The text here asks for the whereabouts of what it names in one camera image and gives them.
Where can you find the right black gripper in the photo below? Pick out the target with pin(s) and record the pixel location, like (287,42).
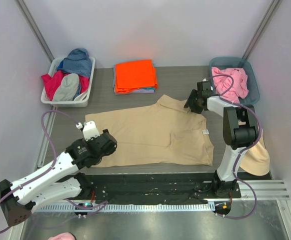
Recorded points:
(192,102)

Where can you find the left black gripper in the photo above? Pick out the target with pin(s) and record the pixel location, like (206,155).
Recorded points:
(109,144)

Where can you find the beige t shirt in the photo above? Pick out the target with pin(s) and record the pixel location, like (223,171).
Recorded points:
(164,132)

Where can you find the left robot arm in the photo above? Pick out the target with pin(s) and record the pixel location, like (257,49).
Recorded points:
(57,180)

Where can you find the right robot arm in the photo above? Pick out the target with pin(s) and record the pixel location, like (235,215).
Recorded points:
(241,131)

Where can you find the pink crumpled t shirt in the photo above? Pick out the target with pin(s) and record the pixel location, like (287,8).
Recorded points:
(236,78)

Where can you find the teal plastic basin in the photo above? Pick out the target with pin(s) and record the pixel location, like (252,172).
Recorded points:
(235,62)

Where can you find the grey garment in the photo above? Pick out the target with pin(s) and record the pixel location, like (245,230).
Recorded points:
(69,89)

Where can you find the orange folded t shirt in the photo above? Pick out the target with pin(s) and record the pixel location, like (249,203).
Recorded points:
(134,75)

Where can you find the magenta garment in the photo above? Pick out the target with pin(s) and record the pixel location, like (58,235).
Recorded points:
(51,83)

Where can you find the beige bucket hat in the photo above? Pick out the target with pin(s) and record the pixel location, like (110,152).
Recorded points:
(256,160)

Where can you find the pink object bottom edge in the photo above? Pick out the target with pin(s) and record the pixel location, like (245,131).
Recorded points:
(63,236)

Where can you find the blue patterned garment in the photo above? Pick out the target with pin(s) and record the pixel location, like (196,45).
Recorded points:
(77,62)

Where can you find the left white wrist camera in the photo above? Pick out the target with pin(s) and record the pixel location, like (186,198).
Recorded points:
(89,130)

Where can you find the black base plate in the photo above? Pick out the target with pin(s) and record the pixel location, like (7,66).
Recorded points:
(155,189)

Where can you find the aluminium rail frame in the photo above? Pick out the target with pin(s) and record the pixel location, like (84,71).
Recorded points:
(262,189)

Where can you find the white slotted cable duct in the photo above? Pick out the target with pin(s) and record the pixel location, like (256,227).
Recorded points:
(129,208)

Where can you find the right aluminium corner post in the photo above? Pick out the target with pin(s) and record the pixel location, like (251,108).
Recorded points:
(265,21)

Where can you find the aluminium corner post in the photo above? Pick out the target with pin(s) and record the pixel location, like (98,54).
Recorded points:
(21,4)
(265,21)

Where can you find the left aluminium corner post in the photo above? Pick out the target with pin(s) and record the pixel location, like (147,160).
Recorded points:
(21,4)

